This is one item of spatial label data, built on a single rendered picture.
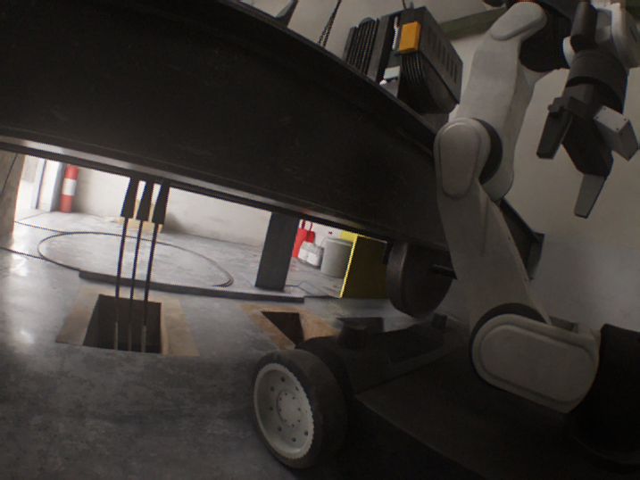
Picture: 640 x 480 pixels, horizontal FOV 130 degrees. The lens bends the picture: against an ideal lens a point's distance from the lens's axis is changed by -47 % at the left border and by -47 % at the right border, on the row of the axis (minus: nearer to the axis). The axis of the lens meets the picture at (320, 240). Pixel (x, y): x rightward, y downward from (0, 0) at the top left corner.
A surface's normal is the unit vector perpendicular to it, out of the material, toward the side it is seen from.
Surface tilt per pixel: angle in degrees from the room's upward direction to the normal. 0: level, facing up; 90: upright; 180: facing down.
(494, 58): 115
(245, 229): 90
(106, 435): 0
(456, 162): 90
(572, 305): 90
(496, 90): 90
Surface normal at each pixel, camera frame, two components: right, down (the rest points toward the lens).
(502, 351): -0.74, -0.15
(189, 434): 0.24, -0.97
